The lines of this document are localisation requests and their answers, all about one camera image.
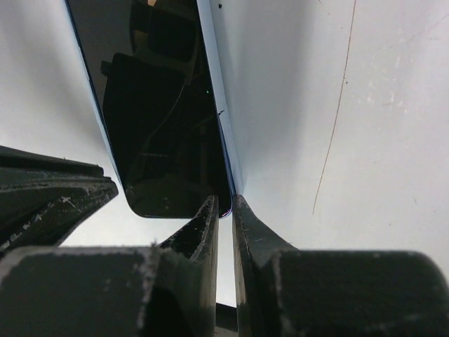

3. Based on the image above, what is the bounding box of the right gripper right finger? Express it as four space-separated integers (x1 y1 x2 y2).
232 195 448 336

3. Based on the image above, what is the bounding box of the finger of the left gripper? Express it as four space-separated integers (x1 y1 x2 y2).
1 147 118 256

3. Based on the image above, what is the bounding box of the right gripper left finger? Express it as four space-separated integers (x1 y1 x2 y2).
1 196 219 336

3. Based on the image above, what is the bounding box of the blue cased smartphone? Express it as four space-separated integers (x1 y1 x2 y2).
66 1 238 218

